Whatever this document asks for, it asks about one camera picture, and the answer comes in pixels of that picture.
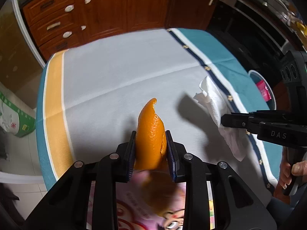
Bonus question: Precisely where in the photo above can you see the white tissue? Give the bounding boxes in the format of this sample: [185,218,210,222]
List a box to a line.
[194,76,248,161]

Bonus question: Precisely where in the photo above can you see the orange peel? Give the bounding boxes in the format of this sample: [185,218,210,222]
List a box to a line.
[134,98,167,170]

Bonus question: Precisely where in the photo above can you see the red snack package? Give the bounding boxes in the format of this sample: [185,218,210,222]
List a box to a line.
[256,80,272,102]

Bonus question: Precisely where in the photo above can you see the pink cartoon paper package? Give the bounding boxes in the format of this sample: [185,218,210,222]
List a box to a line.
[116,170,186,229]

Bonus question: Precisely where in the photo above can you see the blue round trash bin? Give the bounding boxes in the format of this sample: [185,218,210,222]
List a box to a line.
[248,70,277,110]

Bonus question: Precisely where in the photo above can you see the brown wooden kitchen cabinet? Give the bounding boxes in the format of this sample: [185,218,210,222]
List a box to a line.
[21,0,218,60]

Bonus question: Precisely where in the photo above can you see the person right hand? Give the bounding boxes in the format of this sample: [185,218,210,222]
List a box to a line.
[278,147,307,189]

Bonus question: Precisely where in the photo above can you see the teal grey tablecloth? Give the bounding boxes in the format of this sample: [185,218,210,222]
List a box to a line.
[36,28,281,205]

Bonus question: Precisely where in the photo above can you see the dark under-counter appliance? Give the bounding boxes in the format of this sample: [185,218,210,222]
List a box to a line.
[207,0,302,80]

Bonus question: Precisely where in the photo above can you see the green white sack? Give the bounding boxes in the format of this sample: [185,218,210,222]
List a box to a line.
[1,92,35,138]

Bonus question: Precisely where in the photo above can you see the white framed glass door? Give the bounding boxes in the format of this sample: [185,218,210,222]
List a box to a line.
[1,0,45,94]

